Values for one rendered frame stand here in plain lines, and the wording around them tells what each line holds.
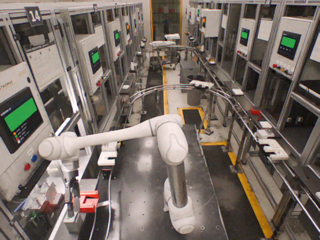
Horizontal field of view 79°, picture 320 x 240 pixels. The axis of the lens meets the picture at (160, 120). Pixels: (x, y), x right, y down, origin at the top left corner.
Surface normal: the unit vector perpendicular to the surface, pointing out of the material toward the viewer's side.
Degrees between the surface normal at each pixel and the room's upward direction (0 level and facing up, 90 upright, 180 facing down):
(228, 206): 0
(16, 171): 90
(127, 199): 0
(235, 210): 0
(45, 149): 52
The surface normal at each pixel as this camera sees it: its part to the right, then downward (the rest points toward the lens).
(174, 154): 0.16, 0.43
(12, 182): 1.00, -0.03
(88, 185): -0.04, -0.85
